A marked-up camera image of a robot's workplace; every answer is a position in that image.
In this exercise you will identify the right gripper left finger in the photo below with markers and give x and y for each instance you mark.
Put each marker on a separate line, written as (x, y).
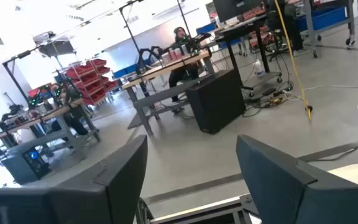
(73, 202)

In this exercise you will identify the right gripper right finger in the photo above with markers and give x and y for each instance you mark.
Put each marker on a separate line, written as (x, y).
(306, 202)

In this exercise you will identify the black bench robot arm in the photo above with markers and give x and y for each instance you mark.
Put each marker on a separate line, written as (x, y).
(140, 62)
(194, 42)

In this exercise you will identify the person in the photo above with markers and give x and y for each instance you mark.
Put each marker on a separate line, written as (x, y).
(180, 34)
(73, 119)

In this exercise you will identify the wooden top metal workbench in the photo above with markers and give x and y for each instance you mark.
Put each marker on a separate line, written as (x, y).
(36, 119)
(179, 63)

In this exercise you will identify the red bin rack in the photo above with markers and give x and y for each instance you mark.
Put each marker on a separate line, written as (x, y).
(89, 81)

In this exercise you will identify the grey low cart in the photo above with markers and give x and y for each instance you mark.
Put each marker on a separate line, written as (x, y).
(263, 80)

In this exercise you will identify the black computer tower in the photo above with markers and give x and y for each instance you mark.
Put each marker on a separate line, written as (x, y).
(216, 102)

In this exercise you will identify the white plastic jug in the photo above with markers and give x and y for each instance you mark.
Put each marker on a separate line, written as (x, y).
(259, 70)

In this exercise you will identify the black rig pole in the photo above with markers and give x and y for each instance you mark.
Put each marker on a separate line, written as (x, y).
(135, 46)

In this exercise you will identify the black office chair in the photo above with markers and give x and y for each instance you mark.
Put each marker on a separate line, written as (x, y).
(283, 31)

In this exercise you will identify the black standing desk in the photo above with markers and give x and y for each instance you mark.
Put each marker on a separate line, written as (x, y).
(241, 29)

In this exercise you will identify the grey cart blue bins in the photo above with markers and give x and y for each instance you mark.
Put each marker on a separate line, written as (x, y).
(322, 17)

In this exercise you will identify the black computer monitor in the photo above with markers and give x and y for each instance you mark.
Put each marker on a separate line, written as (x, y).
(235, 9)

